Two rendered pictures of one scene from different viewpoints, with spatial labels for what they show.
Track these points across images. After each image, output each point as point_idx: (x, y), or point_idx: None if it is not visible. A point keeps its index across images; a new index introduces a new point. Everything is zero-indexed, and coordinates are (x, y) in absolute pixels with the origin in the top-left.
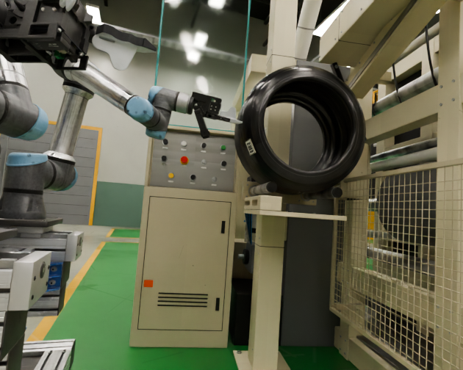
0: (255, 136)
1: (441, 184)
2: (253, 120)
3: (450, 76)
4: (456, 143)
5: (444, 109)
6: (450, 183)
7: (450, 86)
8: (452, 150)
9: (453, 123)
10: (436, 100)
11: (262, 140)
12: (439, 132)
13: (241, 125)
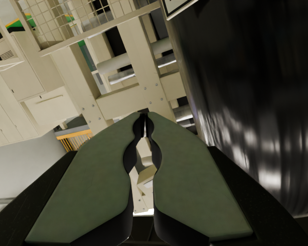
0: (176, 32)
1: (129, 10)
2: (196, 105)
3: (155, 106)
4: (129, 52)
5: (151, 81)
6: (121, 14)
7: (152, 98)
8: (130, 45)
9: (138, 69)
10: (165, 87)
11: (167, 21)
12: (149, 60)
13: (271, 87)
